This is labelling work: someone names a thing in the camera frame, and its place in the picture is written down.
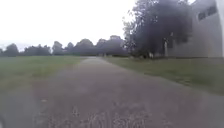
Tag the grey gravel path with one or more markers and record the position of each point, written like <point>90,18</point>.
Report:
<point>100,96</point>

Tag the row of trees on horizon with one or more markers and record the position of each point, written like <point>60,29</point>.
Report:
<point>66,48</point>

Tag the large dark tree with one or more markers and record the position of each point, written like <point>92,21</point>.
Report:
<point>156,26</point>

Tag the grass verge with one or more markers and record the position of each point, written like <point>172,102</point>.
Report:
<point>180,71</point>

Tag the grass field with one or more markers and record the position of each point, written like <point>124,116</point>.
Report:
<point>30,68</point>

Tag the grey building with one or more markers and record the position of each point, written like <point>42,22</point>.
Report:
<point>203,33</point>

